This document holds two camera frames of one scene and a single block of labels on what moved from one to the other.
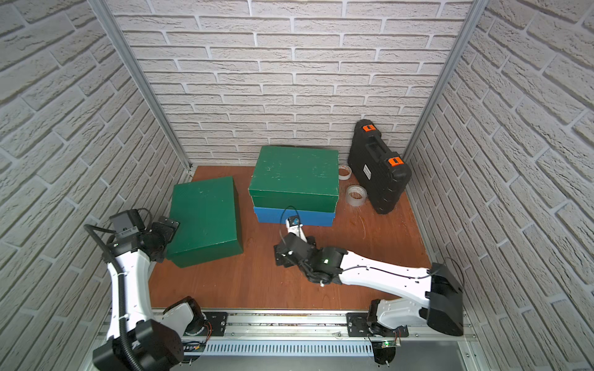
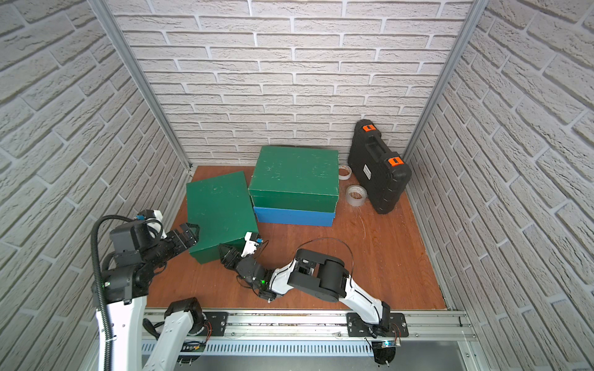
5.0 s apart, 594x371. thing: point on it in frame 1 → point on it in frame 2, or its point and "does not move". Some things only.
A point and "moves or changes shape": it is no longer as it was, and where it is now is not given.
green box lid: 295,178 does not move
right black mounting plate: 357,325 does not move
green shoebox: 209,226 moves or changes shape
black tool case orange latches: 382,175 does not move
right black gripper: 278,259 → 231,255
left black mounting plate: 218,321 does not move
